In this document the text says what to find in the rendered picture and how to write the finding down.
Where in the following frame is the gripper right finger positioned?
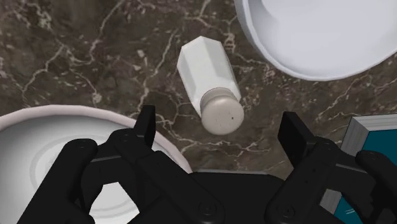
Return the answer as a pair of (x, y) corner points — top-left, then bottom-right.
(264, 111), (397, 224)

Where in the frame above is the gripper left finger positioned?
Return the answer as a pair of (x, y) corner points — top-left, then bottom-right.
(17, 104), (226, 224)

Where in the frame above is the teal book with grey edge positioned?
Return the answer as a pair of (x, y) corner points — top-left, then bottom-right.
(319, 114), (397, 224)

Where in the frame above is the white salt shaker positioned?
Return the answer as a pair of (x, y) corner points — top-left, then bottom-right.
(176, 35), (245, 136)

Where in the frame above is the white plate with pink rim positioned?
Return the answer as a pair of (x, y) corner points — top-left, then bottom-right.
(0, 104), (193, 224)

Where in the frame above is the white bowl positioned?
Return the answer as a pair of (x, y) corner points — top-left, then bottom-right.
(233, 0), (397, 82)

